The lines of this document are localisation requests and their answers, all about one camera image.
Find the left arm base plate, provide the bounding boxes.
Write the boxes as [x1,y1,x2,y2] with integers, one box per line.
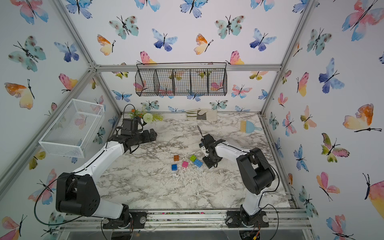
[102,211,148,230]

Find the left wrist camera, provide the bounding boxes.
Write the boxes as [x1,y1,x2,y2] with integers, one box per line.
[121,118,141,134]

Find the white mesh basket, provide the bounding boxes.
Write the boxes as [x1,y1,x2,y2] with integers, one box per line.
[39,99,105,158]

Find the aluminium rail front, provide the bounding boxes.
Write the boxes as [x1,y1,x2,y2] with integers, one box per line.
[59,208,313,232]

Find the work glove beige grey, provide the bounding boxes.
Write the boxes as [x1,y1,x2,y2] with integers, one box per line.
[186,109,218,121]

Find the blue hand brush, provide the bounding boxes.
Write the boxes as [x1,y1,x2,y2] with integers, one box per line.
[240,121,263,134]

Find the long blue lego brick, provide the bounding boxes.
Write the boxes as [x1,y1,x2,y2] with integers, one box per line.
[194,159,203,168]

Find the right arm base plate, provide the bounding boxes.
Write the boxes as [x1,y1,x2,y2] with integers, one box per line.
[225,210,269,228]

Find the black wire basket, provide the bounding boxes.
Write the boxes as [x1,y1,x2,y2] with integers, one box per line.
[134,62,228,97]

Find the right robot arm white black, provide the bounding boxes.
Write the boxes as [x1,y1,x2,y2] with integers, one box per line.
[199,134,276,217]

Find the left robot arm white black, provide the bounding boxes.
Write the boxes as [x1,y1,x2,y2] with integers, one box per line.
[56,129,158,222]

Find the pink lego brick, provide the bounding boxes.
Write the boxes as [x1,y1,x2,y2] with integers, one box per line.
[182,161,189,168]

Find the potted plant white pot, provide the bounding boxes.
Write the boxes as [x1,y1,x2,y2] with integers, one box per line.
[129,109,164,125]

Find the green lego brick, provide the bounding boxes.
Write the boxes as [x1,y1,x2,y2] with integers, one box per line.
[190,155,197,162]

